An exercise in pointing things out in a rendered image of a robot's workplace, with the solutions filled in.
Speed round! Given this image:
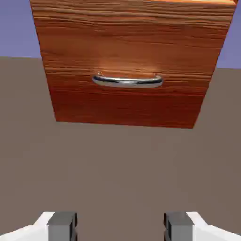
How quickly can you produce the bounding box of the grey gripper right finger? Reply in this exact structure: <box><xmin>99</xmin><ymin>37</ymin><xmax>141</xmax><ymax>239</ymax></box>
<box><xmin>163</xmin><ymin>211</ymin><xmax>241</xmax><ymax>241</ymax></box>

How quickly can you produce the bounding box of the wooden drawer front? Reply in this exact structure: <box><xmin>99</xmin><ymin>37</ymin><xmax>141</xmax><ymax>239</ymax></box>
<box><xmin>29</xmin><ymin>0</ymin><xmax>238</xmax><ymax>129</ymax></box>

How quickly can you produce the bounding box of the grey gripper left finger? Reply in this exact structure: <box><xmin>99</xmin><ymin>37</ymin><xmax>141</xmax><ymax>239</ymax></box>
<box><xmin>0</xmin><ymin>211</ymin><xmax>78</xmax><ymax>241</ymax></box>

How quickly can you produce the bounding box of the wooden cabinet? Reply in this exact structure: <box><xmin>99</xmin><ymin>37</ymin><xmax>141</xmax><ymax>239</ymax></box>
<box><xmin>29</xmin><ymin>0</ymin><xmax>240</xmax><ymax>129</ymax></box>

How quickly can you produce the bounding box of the curved silver metal handle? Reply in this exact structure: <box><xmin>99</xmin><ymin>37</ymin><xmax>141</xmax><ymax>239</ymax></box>
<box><xmin>91</xmin><ymin>71</ymin><xmax>164</xmax><ymax>88</ymax></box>

